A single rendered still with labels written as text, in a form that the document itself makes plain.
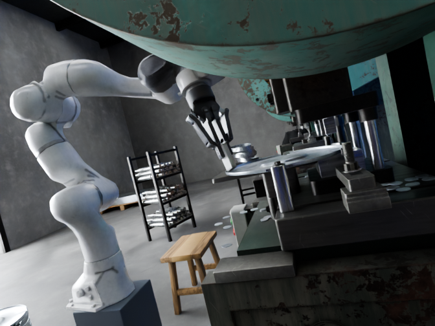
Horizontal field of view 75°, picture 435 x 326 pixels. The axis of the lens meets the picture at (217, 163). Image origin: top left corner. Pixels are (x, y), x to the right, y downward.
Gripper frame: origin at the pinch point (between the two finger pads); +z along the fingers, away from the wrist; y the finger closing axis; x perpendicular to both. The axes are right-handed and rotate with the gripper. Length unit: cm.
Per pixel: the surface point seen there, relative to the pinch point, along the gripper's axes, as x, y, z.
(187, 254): -89, -12, 21
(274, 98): 16.7, -7.3, -5.9
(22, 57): -459, 24, -418
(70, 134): -550, -22, -289
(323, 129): 18.0, -16.1, 4.5
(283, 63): 41.2, 15.7, 2.6
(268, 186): 6.6, -3.1, 11.4
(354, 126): 17.5, -27.7, 5.8
